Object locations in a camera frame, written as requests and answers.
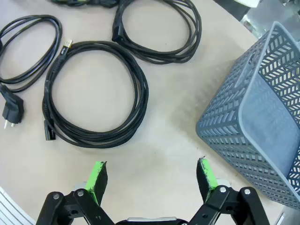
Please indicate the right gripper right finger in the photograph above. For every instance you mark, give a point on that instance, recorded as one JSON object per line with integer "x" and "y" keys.
{"x": 207, "y": 180}

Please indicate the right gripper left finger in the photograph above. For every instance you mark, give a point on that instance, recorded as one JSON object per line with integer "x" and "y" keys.
{"x": 93, "y": 182}

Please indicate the grey-blue plastic lattice basket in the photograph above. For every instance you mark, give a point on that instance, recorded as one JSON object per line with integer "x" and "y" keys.
{"x": 264, "y": 117}

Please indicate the person in white sweatshirt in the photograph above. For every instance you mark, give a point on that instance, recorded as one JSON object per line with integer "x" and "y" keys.
{"x": 229, "y": 7}

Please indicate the white grooved frame rail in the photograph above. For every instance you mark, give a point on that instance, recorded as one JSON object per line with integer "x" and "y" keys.
{"x": 9, "y": 208}

